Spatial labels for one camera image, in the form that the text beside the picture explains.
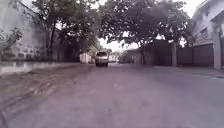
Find pale multi-storey building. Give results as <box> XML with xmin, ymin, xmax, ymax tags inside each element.
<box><xmin>191</xmin><ymin>0</ymin><xmax>224</xmax><ymax>70</ymax></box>

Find weathered concrete wall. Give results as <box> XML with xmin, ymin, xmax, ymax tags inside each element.
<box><xmin>0</xmin><ymin>0</ymin><xmax>81</xmax><ymax>76</ymax></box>

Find dark panel fence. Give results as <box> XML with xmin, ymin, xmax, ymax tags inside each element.
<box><xmin>126</xmin><ymin>39</ymin><xmax>216</xmax><ymax>68</ymax></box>

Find pale van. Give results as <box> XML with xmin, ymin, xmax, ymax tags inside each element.
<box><xmin>94</xmin><ymin>50</ymin><xmax>110</xmax><ymax>68</ymax></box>

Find large spreading trees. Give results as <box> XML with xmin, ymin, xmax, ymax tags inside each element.
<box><xmin>99</xmin><ymin>0</ymin><xmax>194</xmax><ymax>66</ymax></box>

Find leafy trees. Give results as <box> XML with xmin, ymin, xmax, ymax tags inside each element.
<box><xmin>31</xmin><ymin>0</ymin><xmax>104</xmax><ymax>63</ymax></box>

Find grey asphalt road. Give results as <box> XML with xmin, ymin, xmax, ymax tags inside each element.
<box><xmin>0</xmin><ymin>62</ymin><xmax>224</xmax><ymax>128</ymax></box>

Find white wall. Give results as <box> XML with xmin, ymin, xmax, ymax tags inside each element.
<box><xmin>79</xmin><ymin>51</ymin><xmax>93</xmax><ymax>64</ymax></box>

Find grey pavement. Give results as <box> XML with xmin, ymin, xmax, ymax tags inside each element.
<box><xmin>153</xmin><ymin>64</ymin><xmax>224</xmax><ymax>79</ymax></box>

